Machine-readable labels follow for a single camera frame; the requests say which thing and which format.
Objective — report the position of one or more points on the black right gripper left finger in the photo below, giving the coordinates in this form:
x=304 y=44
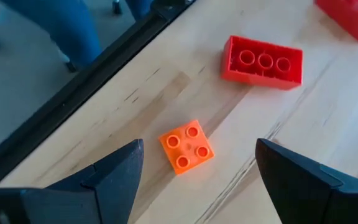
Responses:
x=89 y=199

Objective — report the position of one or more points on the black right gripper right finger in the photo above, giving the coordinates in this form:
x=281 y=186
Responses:
x=315 y=196

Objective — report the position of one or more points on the red toy building block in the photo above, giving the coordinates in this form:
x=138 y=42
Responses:
x=353 y=18
x=261 y=79

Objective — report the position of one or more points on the small square orange block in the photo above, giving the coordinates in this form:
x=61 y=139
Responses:
x=186 y=147

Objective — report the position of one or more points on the black aluminium table frame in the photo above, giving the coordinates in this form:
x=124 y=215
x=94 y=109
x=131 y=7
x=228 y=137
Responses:
x=73 y=90

